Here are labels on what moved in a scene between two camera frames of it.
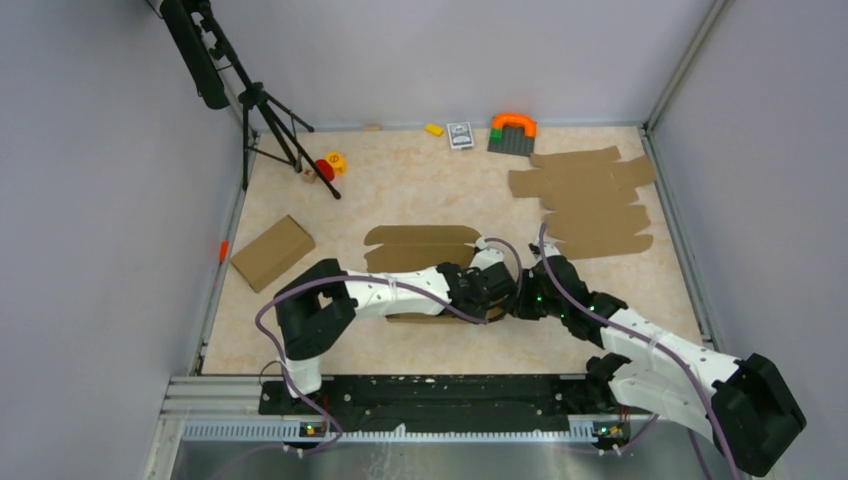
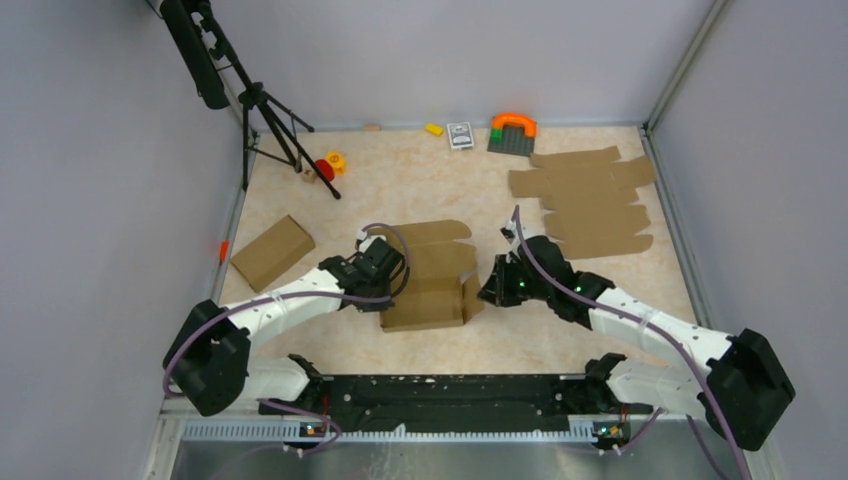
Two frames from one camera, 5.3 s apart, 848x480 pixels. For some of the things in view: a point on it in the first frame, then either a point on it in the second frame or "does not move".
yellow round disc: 338,161 does not move
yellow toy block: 434,129 does not move
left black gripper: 481,311 → 373,305
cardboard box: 400,247 does not move
